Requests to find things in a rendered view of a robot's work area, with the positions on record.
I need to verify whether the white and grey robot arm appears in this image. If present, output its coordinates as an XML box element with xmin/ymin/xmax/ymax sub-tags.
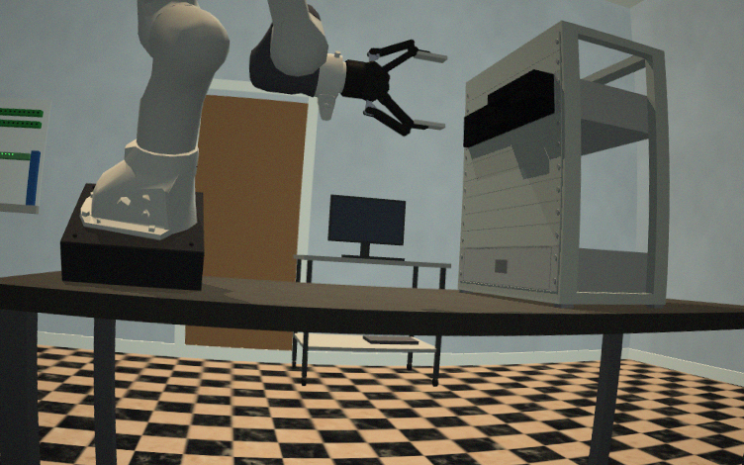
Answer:
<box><xmin>80</xmin><ymin>0</ymin><xmax>346</xmax><ymax>240</ymax></box>

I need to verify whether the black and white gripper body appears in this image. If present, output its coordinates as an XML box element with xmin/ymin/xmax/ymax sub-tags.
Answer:
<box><xmin>340</xmin><ymin>59</ymin><xmax>390</xmax><ymax>102</ymax></box>

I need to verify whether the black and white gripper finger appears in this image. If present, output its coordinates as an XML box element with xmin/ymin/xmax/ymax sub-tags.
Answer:
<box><xmin>363</xmin><ymin>82</ymin><xmax>445</xmax><ymax>137</ymax></box>
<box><xmin>367</xmin><ymin>40</ymin><xmax>447</xmax><ymax>77</ymax></box>

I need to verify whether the grey storage rack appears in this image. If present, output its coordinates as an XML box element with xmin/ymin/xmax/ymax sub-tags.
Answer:
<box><xmin>457</xmin><ymin>21</ymin><xmax>670</xmax><ymax>309</ymax></box>

